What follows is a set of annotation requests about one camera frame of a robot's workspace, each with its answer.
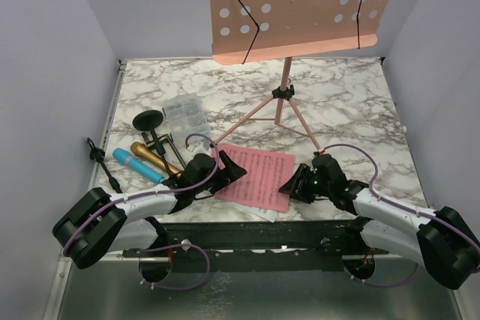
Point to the blue microphone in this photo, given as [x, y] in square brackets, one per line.
[127, 159]

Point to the white paper sheet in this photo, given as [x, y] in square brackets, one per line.
[266, 214]

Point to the pink music stand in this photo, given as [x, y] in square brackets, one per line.
[246, 31]

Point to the gold microphone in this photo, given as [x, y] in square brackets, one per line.
[143, 151]

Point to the clear plastic compartment box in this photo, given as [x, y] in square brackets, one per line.
[184, 115]

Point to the black round-base mic stand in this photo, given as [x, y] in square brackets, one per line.
[97, 154]

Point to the black mounting rail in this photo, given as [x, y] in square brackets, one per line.
[259, 246]

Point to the pink sheet music page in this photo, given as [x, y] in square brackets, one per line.
[267, 171]

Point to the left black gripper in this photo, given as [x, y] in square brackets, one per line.
[231, 171]

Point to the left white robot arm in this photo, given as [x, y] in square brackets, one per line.
[96, 224]

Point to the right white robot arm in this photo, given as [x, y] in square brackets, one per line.
[438, 240]

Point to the black desktop mic stand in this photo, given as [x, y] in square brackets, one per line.
[147, 122]

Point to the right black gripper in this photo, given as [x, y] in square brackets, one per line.
[300, 183]

